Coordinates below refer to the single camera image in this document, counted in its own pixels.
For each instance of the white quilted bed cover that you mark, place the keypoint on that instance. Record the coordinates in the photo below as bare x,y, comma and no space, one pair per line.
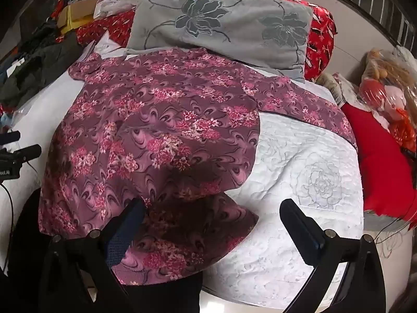
293,186

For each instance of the grey floral pillow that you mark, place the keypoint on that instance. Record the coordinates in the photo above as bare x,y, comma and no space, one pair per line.
221,36

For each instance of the red cushion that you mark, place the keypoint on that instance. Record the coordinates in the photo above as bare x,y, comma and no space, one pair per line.
381,166

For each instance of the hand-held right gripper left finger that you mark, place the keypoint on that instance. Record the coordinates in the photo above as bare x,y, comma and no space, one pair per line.
122,238

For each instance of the white plastic bag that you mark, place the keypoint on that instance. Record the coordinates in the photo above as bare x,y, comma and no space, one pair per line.
110,6

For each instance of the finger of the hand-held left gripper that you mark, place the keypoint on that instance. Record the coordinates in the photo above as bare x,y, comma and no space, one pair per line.
9,136
31,152

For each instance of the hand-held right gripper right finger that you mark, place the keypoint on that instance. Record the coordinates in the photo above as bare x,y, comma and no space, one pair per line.
312,234

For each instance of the pile of dark clothes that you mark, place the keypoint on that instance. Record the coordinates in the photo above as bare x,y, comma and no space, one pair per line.
35,68

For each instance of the metal window grille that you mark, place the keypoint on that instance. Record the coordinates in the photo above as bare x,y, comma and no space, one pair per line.
374,3

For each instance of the cardboard box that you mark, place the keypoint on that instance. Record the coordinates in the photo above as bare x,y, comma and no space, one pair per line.
81,8

